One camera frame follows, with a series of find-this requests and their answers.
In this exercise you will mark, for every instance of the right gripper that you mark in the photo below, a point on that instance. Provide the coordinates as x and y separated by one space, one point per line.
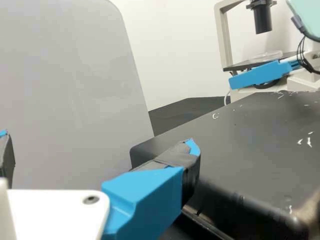
314 55

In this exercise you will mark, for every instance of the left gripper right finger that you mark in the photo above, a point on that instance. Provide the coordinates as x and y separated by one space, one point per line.
147 200

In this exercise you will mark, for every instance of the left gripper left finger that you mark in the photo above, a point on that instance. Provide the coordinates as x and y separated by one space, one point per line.
5 160

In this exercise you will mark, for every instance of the petri dish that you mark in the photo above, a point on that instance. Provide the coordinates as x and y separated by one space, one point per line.
267 55

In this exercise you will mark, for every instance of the cream microscope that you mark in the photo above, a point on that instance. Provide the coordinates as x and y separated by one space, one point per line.
223 37

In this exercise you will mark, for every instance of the black tray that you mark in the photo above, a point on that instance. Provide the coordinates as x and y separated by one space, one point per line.
250 150

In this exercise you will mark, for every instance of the white box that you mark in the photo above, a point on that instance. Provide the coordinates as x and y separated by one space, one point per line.
70 95

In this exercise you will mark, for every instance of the right wrist camera phone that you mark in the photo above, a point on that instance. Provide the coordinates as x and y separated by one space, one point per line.
306 15

